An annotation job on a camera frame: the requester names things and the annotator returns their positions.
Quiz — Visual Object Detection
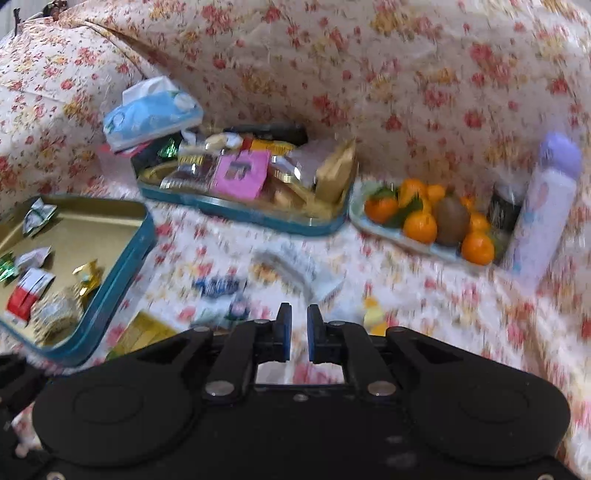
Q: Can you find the pink snack packet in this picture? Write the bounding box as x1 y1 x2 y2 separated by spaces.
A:
211 150 271 200

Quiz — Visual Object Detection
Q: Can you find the black remote control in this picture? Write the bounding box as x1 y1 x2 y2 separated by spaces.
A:
222 124 309 145

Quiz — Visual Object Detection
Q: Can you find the green white snack packet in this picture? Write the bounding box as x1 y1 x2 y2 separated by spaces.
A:
24 198 57 236

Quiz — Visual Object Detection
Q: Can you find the blue white snack packet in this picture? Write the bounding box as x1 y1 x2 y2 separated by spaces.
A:
191 276 250 328

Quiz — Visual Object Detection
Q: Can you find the floral bedspread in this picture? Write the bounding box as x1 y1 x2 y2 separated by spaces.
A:
0 0 591 480

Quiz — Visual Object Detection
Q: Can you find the yellow green snack packet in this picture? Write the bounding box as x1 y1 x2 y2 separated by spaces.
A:
108 311 178 361

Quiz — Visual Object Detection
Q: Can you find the purple white thermos bottle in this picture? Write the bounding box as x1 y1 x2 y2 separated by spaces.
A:
505 131 583 287

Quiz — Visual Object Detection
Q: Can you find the small white snack packet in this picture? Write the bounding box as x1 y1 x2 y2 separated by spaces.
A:
16 247 51 273

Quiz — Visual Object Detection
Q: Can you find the clear plastic bag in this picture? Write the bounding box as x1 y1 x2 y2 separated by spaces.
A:
277 138 333 185

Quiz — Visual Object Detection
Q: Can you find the purple white snack packet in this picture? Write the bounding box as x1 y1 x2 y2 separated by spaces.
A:
178 152 218 190

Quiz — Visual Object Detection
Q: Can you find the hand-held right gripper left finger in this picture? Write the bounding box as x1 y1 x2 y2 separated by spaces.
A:
127 303 293 398

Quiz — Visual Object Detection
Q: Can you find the orange snack packet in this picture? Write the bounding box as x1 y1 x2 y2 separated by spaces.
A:
249 138 296 158

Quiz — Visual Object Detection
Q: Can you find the long white snack packet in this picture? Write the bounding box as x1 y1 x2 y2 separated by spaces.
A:
256 249 345 301

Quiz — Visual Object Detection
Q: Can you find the dark green drink can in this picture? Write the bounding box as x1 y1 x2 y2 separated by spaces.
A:
488 182 527 234

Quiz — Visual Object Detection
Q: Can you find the blue soft tissue pack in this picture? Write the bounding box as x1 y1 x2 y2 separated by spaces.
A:
102 76 204 153

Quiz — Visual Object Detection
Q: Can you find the yellow white snack packet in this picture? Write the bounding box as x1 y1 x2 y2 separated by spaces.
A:
362 298 389 335

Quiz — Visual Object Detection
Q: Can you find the brown paper bag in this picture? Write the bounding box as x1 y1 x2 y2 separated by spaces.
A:
315 138 357 204

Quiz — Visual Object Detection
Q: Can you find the gold patterned snack packet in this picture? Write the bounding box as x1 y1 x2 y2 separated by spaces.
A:
31 288 84 344

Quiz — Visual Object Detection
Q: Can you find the gold foil candy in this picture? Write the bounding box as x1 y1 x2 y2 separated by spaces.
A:
73 261 103 296

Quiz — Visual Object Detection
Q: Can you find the teal tin lid with snacks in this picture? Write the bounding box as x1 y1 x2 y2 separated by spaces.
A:
131 134 356 237

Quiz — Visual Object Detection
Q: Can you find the red white snack packet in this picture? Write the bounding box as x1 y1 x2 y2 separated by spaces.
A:
7 268 55 324

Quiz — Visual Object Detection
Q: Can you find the pink tissue box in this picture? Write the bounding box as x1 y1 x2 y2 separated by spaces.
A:
97 143 139 185

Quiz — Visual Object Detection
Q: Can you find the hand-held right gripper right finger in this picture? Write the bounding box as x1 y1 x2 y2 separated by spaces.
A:
307 304 467 398

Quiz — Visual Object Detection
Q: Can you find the pale fruit plate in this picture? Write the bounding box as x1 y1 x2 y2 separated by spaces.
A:
348 180 509 266

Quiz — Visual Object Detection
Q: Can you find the teal tin tray gold inside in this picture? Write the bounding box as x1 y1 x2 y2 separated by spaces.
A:
0 195 155 367

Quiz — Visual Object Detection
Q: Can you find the brown kiwi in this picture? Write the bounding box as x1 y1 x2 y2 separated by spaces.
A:
434 196 472 246

